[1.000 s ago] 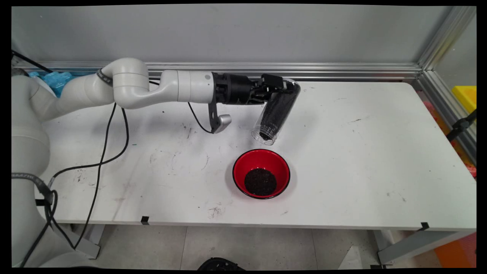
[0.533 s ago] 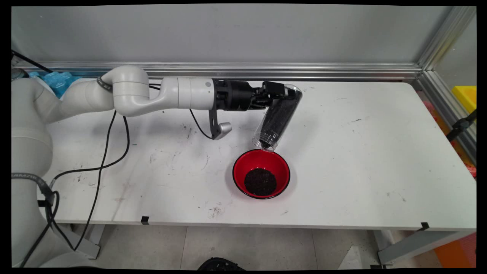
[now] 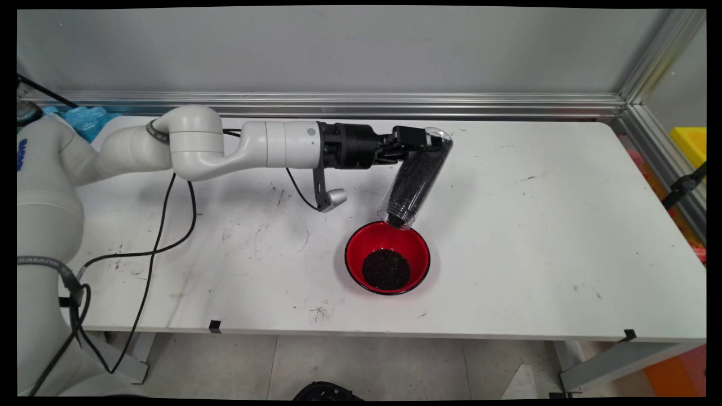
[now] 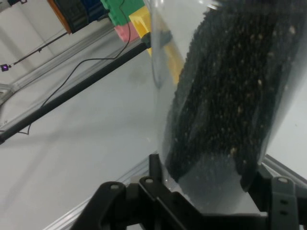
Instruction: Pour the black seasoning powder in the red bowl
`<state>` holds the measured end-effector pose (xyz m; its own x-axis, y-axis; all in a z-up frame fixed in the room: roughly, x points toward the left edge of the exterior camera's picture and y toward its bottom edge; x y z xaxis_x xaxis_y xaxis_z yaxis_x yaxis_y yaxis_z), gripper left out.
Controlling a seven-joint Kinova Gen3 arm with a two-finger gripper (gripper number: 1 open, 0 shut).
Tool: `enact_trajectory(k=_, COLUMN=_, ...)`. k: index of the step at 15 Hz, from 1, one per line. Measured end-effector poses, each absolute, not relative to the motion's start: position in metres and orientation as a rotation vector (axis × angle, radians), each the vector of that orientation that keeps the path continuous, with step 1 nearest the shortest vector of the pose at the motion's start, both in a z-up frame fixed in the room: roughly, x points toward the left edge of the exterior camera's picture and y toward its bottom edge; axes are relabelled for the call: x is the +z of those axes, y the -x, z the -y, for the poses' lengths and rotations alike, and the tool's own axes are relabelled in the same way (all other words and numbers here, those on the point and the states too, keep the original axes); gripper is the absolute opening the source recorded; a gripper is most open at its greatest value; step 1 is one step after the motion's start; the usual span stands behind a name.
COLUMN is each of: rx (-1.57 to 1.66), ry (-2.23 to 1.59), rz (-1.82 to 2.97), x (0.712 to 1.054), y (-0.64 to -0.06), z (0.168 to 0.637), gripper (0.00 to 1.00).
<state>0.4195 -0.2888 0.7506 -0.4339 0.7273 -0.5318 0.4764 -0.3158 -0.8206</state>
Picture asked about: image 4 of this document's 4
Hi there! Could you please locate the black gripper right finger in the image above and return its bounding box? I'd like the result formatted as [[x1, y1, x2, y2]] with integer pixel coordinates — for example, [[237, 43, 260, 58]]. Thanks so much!
[[239, 165, 307, 230]]

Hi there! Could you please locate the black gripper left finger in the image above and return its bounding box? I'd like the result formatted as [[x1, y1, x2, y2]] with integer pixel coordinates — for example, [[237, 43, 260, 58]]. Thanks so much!
[[81, 153, 204, 230]]

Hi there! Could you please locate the clear jar with black seeds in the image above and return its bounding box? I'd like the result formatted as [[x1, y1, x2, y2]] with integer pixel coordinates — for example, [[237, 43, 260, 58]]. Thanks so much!
[[148, 0, 307, 211]]

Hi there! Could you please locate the black stand pole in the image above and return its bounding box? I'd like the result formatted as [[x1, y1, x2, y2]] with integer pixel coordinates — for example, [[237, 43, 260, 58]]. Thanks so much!
[[0, 31, 173, 146]]

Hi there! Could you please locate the pink foam box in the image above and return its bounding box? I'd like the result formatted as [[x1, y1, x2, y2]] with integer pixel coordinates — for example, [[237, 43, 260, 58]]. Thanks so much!
[[113, 22, 142, 43]]

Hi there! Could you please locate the thin black stand rod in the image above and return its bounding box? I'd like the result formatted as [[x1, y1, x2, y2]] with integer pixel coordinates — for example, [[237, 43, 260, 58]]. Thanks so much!
[[11, 32, 70, 66]]

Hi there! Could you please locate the yellow foam box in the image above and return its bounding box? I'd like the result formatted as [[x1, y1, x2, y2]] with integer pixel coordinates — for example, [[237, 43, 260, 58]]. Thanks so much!
[[129, 6, 184, 85]]

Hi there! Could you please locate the green foam box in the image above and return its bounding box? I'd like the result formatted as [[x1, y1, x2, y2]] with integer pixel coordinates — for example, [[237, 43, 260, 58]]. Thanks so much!
[[100, 0, 147, 26]]

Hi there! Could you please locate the blue crate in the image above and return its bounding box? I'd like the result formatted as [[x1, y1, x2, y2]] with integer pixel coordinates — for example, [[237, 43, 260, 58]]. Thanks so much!
[[80, 0, 110, 23]]

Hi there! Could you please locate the black crate with orange side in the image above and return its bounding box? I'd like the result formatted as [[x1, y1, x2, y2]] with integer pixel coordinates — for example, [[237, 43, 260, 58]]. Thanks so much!
[[47, 0, 88, 35]]

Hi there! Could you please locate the aluminium side frame rail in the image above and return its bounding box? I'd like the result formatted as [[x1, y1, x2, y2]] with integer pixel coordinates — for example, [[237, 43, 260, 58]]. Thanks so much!
[[47, 153, 307, 230]]

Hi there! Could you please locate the thin black floor cable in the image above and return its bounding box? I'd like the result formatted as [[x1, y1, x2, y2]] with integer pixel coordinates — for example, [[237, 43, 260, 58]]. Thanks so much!
[[0, 0, 131, 135]]

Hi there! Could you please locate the distant aluminium frame rail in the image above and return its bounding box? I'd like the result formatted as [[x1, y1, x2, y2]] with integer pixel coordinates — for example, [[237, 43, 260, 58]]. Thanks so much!
[[0, 27, 117, 106]]

